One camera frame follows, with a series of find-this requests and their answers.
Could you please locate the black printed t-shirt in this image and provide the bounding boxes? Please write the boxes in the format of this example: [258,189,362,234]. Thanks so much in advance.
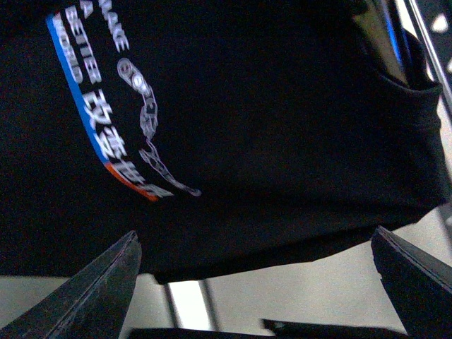
[1,1,451,284]

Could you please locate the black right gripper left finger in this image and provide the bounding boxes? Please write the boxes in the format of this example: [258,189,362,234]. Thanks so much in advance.
[1,231,142,338]

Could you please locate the grey metal clothes rack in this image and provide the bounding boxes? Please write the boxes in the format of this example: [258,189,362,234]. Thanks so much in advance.
[367,0,452,107]

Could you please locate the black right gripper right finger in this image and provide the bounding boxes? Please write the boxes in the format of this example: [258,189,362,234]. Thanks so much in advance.
[371,227,451,338]

